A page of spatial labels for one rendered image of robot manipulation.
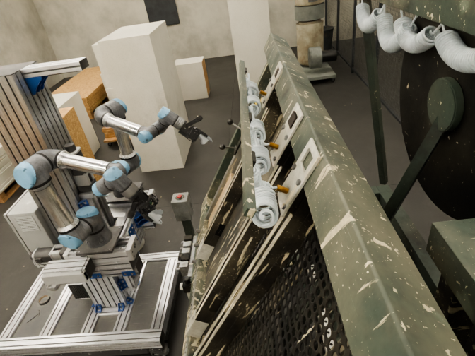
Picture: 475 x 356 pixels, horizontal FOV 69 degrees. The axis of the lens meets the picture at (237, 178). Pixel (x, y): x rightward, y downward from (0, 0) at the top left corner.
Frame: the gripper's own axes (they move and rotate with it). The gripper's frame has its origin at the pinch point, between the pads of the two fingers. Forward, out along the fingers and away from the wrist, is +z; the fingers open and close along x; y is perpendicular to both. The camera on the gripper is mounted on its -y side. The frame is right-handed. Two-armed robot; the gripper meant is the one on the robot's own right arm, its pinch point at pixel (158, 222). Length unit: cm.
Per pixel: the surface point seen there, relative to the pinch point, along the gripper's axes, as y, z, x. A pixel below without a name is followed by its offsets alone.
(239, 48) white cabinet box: 18, 30, 423
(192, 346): -7, 43, -41
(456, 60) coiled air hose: 133, -13, -29
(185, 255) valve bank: -28, 47, 30
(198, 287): -7.7, 43.0, -7.1
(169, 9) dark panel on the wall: -141, -78, 857
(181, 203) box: -26, 31, 67
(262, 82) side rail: 69, -8, 75
